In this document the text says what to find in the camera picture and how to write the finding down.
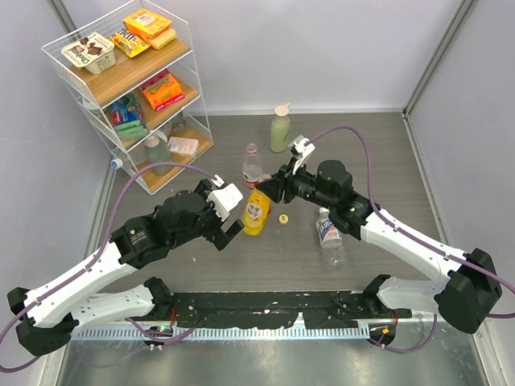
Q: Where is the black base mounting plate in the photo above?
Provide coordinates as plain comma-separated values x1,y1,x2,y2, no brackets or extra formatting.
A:
125,289,414,329

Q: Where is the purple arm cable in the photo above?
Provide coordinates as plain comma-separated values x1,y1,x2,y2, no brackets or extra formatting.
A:
309,125,515,355
0,162,220,371

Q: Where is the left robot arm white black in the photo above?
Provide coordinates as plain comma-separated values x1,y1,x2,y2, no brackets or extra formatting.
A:
7,179,243,356

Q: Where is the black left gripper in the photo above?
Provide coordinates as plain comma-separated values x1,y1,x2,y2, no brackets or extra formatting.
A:
170,179,244,249

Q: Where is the white chocolate pudding cup pack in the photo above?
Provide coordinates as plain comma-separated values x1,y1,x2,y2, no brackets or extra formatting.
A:
61,32,116,75

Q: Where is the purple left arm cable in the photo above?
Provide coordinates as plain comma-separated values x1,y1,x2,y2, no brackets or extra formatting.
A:
0,162,220,371

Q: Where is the yellow candy bag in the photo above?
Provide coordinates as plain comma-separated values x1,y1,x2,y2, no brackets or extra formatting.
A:
109,28,150,58

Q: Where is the clear bottle red label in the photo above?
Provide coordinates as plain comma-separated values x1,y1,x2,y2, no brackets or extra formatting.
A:
242,143,263,189

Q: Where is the green lotion bottle beige cap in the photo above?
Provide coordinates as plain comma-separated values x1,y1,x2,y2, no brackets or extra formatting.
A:
270,103,290,153

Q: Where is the blue green sponge pack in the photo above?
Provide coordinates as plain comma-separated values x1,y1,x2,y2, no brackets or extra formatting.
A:
109,92,147,141

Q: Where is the white slotted cable duct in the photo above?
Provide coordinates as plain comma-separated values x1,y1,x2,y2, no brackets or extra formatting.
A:
72,323,370,342

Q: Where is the orange cracker box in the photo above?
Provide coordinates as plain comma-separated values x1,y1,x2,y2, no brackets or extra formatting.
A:
123,9,172,39

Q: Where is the yellow juice bottle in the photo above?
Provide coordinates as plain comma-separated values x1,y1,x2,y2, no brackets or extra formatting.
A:
242,189,271,236

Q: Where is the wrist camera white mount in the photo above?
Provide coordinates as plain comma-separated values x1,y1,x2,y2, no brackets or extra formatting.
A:
288,135,315,175
207,175,243,222

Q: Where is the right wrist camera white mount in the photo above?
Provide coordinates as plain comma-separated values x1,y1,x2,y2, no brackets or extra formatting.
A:
288,135,315,175

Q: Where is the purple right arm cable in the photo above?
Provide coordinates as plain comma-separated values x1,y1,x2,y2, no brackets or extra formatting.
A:
309,125,515,355

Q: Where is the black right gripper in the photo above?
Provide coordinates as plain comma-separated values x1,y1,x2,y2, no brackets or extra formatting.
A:
257,155,336,210

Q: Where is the orange pink candy box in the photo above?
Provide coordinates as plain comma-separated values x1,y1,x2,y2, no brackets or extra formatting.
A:
139,69,184,112

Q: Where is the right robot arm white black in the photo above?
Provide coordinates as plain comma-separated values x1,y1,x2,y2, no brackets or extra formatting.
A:
257,160,502,334

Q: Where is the clear bottle white cap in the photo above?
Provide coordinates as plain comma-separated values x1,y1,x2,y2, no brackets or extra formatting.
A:
110,158,123,170

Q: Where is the white wire shelf rack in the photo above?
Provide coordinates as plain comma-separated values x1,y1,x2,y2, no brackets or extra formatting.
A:
42,1,213,175

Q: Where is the pink white small packet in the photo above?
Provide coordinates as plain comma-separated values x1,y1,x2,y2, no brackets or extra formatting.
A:
167,137,200,158

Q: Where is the green soap dispenser bottle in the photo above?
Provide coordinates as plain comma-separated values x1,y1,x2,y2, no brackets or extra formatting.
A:
144,134,172,164

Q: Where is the yellow sponge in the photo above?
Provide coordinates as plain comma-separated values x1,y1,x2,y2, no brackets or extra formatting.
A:
148,28,176,50

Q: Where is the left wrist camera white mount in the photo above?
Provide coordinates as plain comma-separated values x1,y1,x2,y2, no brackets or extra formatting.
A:
207,175,243,222

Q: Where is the clear bottle blue white label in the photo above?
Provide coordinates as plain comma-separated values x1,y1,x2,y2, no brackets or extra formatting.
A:
315,207,347,267

